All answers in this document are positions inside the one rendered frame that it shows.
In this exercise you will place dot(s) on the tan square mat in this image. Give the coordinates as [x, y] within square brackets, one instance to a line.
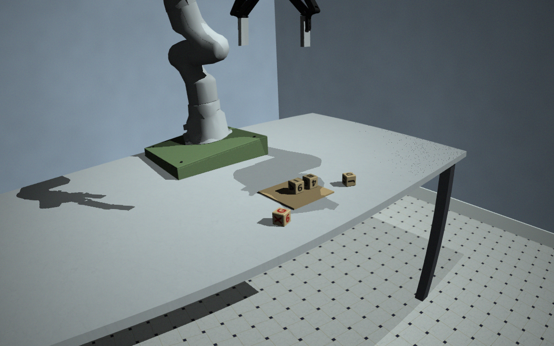
[280, 193]

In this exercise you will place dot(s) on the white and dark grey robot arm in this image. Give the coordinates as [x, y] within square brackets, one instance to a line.
[206, 123]

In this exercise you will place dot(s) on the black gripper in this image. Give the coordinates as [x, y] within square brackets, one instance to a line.
[242, 8]

